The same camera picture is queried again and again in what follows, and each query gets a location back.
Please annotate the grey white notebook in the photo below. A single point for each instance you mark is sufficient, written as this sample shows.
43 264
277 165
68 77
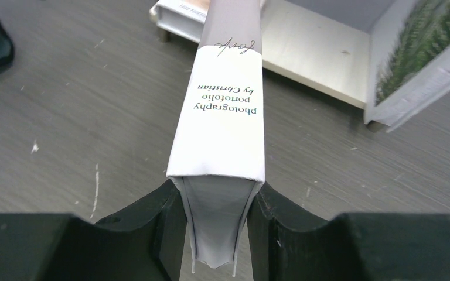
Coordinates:
217 160

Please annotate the white two-tier shelf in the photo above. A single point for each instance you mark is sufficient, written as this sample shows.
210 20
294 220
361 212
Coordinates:
308 48

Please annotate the white palm leaf book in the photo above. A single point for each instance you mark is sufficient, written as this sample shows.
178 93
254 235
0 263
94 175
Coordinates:
409 66

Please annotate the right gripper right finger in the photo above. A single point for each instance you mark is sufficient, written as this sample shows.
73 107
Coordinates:
288 242

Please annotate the white coffee cover book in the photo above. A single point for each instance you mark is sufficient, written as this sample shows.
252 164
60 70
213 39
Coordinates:
186 15

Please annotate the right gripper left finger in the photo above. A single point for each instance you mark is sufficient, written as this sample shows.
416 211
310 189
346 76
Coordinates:
143 241

